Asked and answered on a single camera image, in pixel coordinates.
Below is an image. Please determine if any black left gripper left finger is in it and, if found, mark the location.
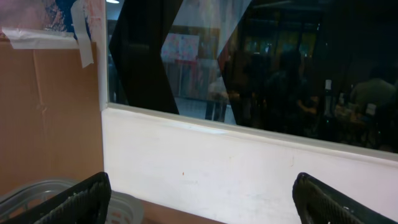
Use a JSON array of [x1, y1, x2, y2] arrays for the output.
[[1, 172, 111, 223]]

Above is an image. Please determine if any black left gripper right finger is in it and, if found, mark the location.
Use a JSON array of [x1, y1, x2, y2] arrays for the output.
[[292, 172, 397, 224]]

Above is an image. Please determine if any grey plastic mesh basket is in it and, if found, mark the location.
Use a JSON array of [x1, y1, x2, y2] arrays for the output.
[[1, 179, 144, 224]]

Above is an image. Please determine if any brown cardboard panel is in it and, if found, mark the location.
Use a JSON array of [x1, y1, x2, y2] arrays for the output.
[[1, 39, 104, 194]]

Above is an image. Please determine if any glass window pane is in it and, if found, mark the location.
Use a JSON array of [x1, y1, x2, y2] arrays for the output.
[[106, 0, 397, 152]]

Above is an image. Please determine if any white masking tape strip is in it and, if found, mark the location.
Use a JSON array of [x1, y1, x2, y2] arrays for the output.
[[1, 1, 94, 68]]

